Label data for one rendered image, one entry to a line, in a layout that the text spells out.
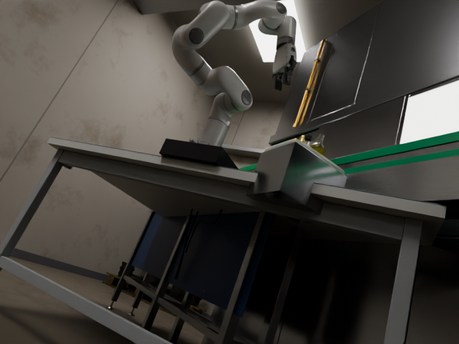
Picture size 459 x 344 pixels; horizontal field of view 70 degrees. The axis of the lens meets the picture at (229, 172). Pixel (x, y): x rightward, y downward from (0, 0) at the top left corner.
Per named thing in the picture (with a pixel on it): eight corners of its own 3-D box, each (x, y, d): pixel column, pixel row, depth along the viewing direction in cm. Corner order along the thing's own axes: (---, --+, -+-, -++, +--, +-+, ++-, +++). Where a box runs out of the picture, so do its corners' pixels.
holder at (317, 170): (353, 207, 100) (358, 184, 103) (287, 165, 90) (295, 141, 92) (313, 209, 115) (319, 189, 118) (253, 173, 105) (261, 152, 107)
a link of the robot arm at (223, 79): (196, 63, 131) (221, 50, 119) (232, 104, 143) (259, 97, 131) (184, 78, 127) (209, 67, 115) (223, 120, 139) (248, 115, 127)
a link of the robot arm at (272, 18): (228, 34, 128) (275, 37, 136) (241, 13, 116) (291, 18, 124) (225, 13, 129) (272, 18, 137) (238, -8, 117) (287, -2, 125)
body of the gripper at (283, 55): (301, 44, 129) (299, 69, 126) (285, 55, 138) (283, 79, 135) (285, 36, 125) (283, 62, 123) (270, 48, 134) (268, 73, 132)
